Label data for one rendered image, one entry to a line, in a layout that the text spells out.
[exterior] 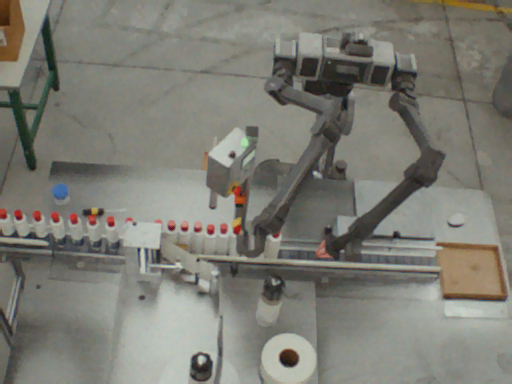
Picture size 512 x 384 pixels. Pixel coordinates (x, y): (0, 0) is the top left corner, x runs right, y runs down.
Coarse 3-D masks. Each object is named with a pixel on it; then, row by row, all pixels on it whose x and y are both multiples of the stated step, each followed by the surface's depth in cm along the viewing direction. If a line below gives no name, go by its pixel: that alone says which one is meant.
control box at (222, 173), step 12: (240, 132) 250; (228, 144) 246; (240, 144) 247; (252, 144) 248; (216, 156) 243; (228, 156) 243; (240, 156) 244; (216, 168) 245; (228, 168) 241; (240, 168) 249; (252, 168) 261; (216, 180) 251; (228, 180) 247; (240, 180) 256; (216, 192) 256; (228, 192) 252
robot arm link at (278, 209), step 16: (320, 128) 235; (320, 144) 236; (336, 144) 241; (304, 160) 236; (288, 176) 237; (304, 176) 235; (288, 192) 234; (272, 208) 233; (288, 208) 235; (272, 224) 233
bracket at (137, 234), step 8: (128, 224) 261; (136, 224) 262; (144, 224) 262; (152, 224) 263; (160, 224) 263; (128, 232) 259; (136, 232) 260; (144, 232) 260; (152, 232) 260; (160, 232) 261; (128, 240) 257; (136, 240) 258; (144, 240) 258; (152, 240) 258; (152, 248) 257
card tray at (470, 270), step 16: (448, 256) 304; (464, 256) 305; (480, 256) 306; (496, 256) 307; (448, 272) 299; (464, 272) 300; (480, 272) 301; (496, 272) 302; (448, 288) 294; (464, 288) 295; (480, 288) 296; (496, 288) 297
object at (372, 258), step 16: (240, 256) 289; (288, 256) 291; (304, 256) 292; (368, 256) 295; (384, 256) 296; (400, 256) 296; (416, 256) 297; (400, 272) 293; (416, 272) 293; (432, 272) 293
